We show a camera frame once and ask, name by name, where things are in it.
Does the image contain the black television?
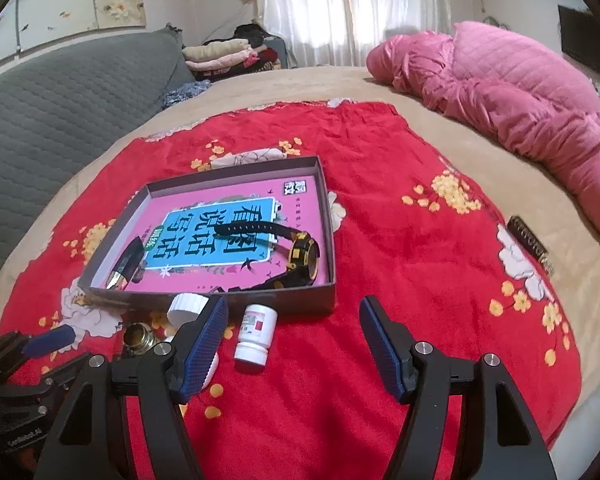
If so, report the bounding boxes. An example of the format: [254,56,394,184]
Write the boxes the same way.
[558,5,600,71]

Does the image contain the red floral blanket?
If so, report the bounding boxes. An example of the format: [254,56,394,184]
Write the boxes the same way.
[0,97,583,480]

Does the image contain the grey quilted sofa cushion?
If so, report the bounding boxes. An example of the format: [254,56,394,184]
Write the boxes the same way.
[0,27,196,311]

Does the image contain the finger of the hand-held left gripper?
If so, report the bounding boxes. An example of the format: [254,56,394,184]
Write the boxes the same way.
[0,325,78,376]
[35,351,92,396]

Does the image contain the grey cardboard box tray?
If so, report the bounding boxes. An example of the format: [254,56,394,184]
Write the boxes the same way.
[77,156,337,317]

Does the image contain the white curtain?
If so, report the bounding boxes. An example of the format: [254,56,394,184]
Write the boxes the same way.
[252,0,453,68]

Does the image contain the pink blue book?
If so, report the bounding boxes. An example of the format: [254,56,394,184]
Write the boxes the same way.
[105,177,328,293]

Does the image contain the beige bed sheet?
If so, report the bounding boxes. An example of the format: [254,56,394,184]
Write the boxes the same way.
[0,65,600,461]

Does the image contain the white ribbed bottle cap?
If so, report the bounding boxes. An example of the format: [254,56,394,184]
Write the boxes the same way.
[167,292,211,328]

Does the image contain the blue patterned cloth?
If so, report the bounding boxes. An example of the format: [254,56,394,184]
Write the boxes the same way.
[162,80,213,108]

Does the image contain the small brass metal cap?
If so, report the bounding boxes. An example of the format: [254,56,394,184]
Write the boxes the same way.
[122,322,158,358]

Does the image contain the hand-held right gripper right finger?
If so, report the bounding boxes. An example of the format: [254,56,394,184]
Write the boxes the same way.
[358,296,556,480]

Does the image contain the white medicine bottle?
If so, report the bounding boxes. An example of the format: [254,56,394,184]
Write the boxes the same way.
[234,304,279,374]

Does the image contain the folded beige pink clothes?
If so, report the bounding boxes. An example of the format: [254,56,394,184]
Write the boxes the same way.
[182,37,253,73]

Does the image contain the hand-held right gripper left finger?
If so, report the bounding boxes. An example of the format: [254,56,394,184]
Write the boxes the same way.
[32,294,230,480]

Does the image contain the black yellow wristwatch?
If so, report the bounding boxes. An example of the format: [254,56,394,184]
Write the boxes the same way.
[215,222,322,293]

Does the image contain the pink quilt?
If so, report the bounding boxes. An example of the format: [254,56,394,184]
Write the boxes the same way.
[366,21,600,256]

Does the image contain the pile of dark clothes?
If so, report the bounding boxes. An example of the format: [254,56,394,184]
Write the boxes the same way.
[235,24,291,71]

